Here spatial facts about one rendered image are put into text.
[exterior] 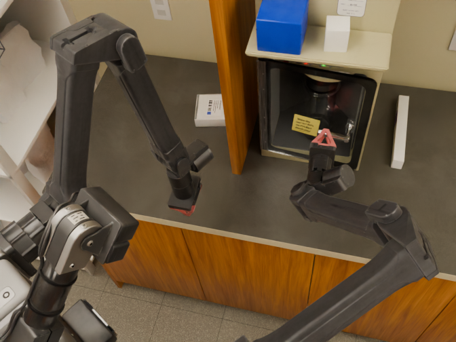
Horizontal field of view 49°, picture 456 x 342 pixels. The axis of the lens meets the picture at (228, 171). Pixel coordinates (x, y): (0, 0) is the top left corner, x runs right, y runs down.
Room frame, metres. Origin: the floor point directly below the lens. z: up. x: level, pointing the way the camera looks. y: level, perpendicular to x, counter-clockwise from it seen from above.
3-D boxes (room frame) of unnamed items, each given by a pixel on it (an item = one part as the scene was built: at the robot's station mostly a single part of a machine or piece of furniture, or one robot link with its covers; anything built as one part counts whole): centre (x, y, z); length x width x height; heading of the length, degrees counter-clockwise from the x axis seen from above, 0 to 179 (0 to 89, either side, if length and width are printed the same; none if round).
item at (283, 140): (0.88, -0.26, 1.19); 0.30 x 0.01 x 0.40; 63
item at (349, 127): (0.82, -0.31, 1.20); 0.10 x 0.05 x 0.03; 63
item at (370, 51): (0.85, -0.25, 1.46); 0.32 x 0.11 x 0.10; 69
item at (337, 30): (0.83, -0.28, 1.54); 0.05 x 0.05 x 0.06; 74
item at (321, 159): (0.72, -0.25, 1.20); 0.07 x 0.07 x 0.10; 70
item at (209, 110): (1.17, 0.00, 0.96); 0.16 x 0.12 x 0.04; 80
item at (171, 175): (0.71, 0.12, 1.27); 0.07 x 0.06 x 0.07; 129
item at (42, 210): (0.54, 0.36, 1.43); 0.10 x 0.05 x 0.09; 129
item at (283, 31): (0.88, -0.17, 1.56); 0.10 x 0.10 x 0.09; 69
